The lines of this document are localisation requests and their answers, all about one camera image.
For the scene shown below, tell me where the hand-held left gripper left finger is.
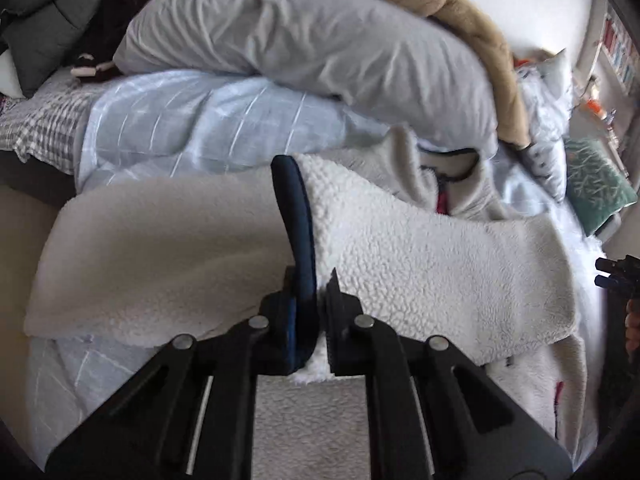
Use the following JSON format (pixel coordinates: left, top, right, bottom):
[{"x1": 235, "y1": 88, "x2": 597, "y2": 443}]
[{"x1": 45, "y1": 265, "x2": 301, "y2": 480}]

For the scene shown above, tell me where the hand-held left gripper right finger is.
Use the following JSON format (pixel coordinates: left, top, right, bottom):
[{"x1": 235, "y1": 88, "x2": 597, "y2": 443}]
[{"x1": 324, "y1": 268, "x2": 574, "y2": 480}]

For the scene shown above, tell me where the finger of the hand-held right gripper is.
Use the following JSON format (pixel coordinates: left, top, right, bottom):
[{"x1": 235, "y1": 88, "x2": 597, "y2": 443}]
[{"x1": 595, "y1": 255, "x2": 640, "y2": 295}]

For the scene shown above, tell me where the white fleece jacket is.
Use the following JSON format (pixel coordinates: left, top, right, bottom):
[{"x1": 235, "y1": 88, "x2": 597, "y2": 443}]
[{"x1": 24, "y1": 127, "x2": 603, "y2": 480}]

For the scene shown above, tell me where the teal patterned cushion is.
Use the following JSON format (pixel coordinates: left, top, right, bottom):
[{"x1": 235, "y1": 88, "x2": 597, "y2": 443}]
[{"x1": 565, "y1": 137, "x2": 638, "y2": 236}]

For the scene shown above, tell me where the white patterned pillow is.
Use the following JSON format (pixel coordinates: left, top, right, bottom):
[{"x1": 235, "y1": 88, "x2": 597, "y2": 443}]
[{"x1": 515, "y1": 49, "x2": 575, "y2": 203}]

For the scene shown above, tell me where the bookshelf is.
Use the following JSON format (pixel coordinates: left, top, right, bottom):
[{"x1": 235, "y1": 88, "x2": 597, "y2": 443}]
[{"x1": 597, "y1": 2, "x2": 640, "y2": 98}]

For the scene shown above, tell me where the grey pillow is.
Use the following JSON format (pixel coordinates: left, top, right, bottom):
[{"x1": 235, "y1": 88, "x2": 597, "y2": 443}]
[{"x1": 114, "y1": 0, "x2": 500, "y2": 153}]

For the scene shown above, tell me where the grey plaid sheet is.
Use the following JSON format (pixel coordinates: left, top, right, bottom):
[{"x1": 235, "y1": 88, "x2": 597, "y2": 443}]
[{"x1": 0, "y1": 72, "x2": 101, "y2": 176}]

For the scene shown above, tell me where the tan ribbed blanket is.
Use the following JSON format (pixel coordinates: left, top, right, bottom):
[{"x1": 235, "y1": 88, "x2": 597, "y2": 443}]
[{"x1": 270, "y1": 0, "x2": 532, "y2": 150}]

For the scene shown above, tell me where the black plush toy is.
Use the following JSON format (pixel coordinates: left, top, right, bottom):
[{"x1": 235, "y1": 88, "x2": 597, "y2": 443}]
[{"x1": 70, "y1": 0, "x2": 198, "y2": 81}]

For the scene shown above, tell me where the dark grey puffer jacket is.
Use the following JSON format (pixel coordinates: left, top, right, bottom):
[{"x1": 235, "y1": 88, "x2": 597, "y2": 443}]
[{"x1": 0, "y1": 0, "x2": 121, "y2": 98}]

